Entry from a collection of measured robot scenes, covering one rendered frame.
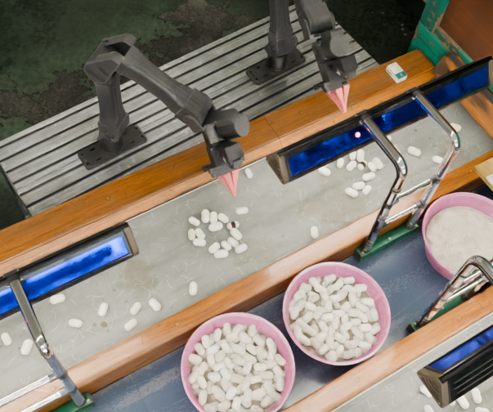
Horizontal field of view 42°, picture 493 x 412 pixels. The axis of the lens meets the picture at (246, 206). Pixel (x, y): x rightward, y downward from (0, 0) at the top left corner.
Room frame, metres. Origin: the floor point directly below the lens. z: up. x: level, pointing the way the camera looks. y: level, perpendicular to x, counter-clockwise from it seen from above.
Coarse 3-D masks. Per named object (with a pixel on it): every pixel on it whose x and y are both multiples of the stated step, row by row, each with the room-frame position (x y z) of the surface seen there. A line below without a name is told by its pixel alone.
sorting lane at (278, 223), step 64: (192, 192) 0.91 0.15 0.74; (256, 192) 0.93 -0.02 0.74; (320, 192) 0.96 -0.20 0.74; (384, 192) 0.98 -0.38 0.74; (192, 256) 0.72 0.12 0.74; (256, 256) 0.74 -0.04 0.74; (0, 320) 0.49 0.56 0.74; (64, 320) 0.51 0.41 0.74; (128, 320) 0.53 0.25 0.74; (0, 384) 0.34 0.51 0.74
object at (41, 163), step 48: (240, 48) 1.52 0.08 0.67; (96, 96) 1.26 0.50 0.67; (144, 96) 1.28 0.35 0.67; (240, 96) 1.32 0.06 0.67; (288, 96) 1.34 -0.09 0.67; (0, 144) 1.04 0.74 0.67; (48, 144) 1.06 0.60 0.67; (144, 144) 1.10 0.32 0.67; (192, 144) 1.12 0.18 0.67; (48, 192) 0.90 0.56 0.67
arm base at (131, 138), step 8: (128, 128) 1.14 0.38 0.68; (136, 128) 1.15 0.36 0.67; (128, 136) 1.11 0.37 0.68; (136, 136) 1.12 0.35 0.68; (144, 136) 1.12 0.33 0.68; (96, 144) 1.07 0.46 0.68; (104, 144) 1.04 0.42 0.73; (112, 144) 1.04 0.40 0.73; (120, 144) 1.06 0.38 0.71; (128, 144) 1.09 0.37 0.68; (136, 144) 1.09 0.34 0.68; (80, 152) 1.04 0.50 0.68; (88, 152) 1.04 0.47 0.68; (96, 152) 1.04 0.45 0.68; (104, 152) 1.05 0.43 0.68; (112, 152) 1.04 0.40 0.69; (120, 152) 1.05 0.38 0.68; (88, 160) 1.01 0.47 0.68; (96, 160) 1.02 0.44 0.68; (104, 160) 1.02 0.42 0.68; (88, 168) 0.99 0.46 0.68
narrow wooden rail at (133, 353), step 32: (480, 160) 1.11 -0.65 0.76; (416, 192) 0.98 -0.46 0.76; (448, 192) 0.99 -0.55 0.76; (352, 224) 0.85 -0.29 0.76; (288, 256) 0.74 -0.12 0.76; (320, 256) 0.75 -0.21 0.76; (224, 288) 0.63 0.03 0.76; (256, 288) 0.64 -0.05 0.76; (192, 320) 0.54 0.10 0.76; (128, 352) 0.44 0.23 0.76; (160, 352) 0.47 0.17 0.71; (96, 384) 0.37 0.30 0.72
